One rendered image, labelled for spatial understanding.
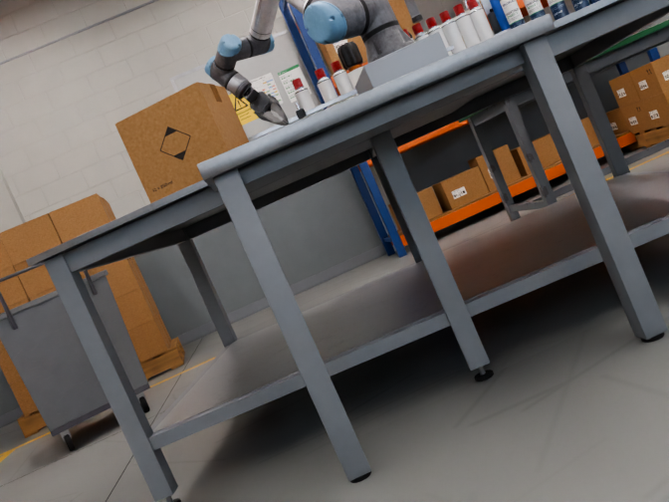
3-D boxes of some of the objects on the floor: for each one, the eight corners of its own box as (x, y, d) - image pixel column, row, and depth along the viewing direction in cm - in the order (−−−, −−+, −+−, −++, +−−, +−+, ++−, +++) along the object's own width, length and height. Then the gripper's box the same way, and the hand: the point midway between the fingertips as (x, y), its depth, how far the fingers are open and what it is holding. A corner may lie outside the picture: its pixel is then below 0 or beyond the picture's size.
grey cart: (49, 443, 449) (-20, 300, 444) (145, 394, 474) (82, 258, 469) (55, 465, 368) (-29, 290, 363) (170, 405, 393) (95, 240, 388)
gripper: (253, 82, 270) (299, 118, 268) (238, 102, 270) (283, 137, 268) (248, 76, 261) (295, 113, 259) (232, 97, 262) (279, 132, 260)
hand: (285, 122), depth 261 cm, fingers closed
